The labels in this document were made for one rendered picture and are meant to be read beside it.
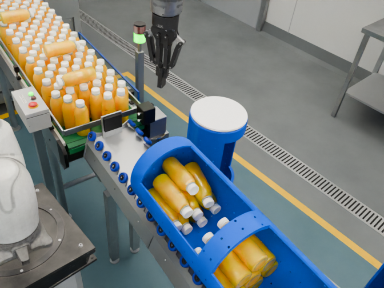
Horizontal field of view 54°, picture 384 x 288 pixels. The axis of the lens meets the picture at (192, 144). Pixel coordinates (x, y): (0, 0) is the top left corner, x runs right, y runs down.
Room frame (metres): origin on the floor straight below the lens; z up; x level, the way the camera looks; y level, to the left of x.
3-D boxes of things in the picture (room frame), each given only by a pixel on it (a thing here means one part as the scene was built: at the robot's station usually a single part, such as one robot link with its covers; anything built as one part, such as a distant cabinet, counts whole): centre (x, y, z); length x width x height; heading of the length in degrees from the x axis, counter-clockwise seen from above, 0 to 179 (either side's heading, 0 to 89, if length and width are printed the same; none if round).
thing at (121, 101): (1.51, 0.37, 0.98); 0.07 x 0.07 x 0.17
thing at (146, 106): (1.51, 0.25, 0.95); 0.10 x 0.07 x 0.10; 130
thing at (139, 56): (1.87, 0.35, 0.55); 0.04 x 0.04 x 1.10; 40
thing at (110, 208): (1.25, 0.39, 0.31); 0.06 x 0.06 x 0.63; 40
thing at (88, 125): (1.41, 0.43, 0.96); 0.40 x 0.01 x 0.03; 130
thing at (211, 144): (1.49, -0.11, 0.59); 0.28 x 0.28 x 0.88
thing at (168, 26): (1.02, 0.12, 1.64); 0.08 x 0.07 x 0.09; 70
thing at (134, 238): (1.34, 0.28, 0.31); 0.06 x 0.06 x 0.63; 40
